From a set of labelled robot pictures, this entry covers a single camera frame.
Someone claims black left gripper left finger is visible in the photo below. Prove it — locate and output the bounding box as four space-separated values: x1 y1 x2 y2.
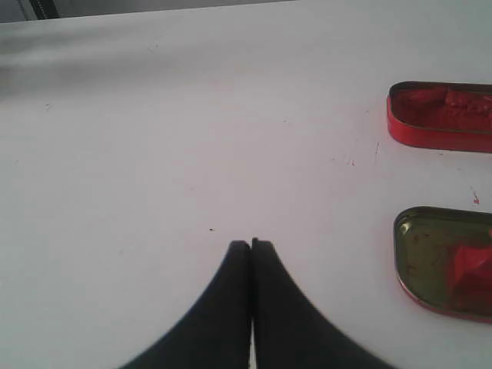
123 241 251 368

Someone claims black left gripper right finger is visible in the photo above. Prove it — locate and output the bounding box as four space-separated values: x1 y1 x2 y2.
251 238 388 368

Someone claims red stamp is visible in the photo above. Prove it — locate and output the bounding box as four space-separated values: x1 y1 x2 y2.
450 245 491 314

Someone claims red ink pad tin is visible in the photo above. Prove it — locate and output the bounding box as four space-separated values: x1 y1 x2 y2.
387 81 491 153

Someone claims gold tin lid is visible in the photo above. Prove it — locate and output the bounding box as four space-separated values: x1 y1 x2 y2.
394 206 491 323

